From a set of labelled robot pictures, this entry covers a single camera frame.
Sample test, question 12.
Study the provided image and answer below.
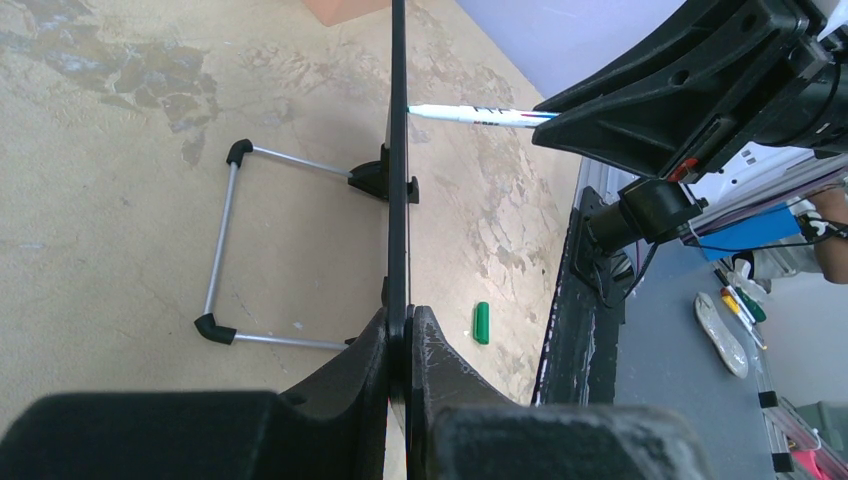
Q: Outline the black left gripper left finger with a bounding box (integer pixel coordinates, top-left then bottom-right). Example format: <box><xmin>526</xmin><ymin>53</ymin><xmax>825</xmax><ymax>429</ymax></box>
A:
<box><xmin>1</xmin><ymin>313</ymin><xmax>388</xmax><ymax>479</ymax></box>

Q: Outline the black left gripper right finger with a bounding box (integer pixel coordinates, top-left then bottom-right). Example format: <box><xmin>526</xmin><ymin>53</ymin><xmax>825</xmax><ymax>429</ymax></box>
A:
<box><xmin>405</xmin><ymin>306</ymin><xmax>709</xmax><ymax>479</ymax></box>

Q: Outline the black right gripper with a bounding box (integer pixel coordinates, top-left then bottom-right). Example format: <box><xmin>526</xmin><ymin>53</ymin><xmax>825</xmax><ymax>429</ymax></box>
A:
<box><xmin>532</xmin><ymin>0</ymin><xmax>847</xmax><ymax>179</ymax></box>

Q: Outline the green marker cap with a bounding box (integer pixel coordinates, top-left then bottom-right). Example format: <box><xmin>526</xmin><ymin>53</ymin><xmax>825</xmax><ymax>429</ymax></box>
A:
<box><xmin>471</xmin><ymin>301</ymin><xmax>490</xmax><ymax>345</ymax></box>

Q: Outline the green whiteboard marker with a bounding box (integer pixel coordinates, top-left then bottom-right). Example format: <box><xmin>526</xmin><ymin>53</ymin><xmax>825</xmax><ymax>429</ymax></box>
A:
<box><xmin>407</xmin><ymin>104</ymin><xmax>558</xmax><ymax>129</ymax></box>

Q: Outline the white whiteboard black frame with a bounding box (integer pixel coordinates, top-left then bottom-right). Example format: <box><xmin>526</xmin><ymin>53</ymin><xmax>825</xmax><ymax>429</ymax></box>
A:
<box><xmin>193</xmin><ymin>0</ymin><xmax>421</xmax><ymax>480</ymax></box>

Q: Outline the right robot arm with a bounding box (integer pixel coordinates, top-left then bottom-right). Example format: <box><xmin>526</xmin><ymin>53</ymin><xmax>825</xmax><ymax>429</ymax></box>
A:
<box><xmin>532</xmin><ymin>1</ymin><xmax>847</xmax><ymax>256</ymax></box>

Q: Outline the blue box under table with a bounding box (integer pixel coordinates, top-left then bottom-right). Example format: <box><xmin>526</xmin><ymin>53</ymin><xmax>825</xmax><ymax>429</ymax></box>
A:
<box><xmin>695</xmin><ymin>207</ymin><xmax>800</xmax><ymax>261</ymax></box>

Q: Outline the screwdriver set on floor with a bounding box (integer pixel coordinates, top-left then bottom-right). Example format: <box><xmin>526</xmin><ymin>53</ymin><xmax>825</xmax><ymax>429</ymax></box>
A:
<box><xmin>713</xmin><ymin>268</ymin><xmax>768</xmax><ymax>351</ymax></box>

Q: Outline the grey shoe insole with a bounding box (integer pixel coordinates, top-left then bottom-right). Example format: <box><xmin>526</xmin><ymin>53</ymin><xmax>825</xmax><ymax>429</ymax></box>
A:
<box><xmin>693</xmin><ymin>292</ymin><xmax>749</xmax><ymax>379</ymax></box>

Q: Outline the peach plastic file organizer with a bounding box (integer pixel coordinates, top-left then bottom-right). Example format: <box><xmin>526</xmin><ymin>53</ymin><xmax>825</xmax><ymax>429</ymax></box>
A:
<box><xmin>302</xmin><ymin>0</ymin><xmax>391</xmax><ymax>26</ymax></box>

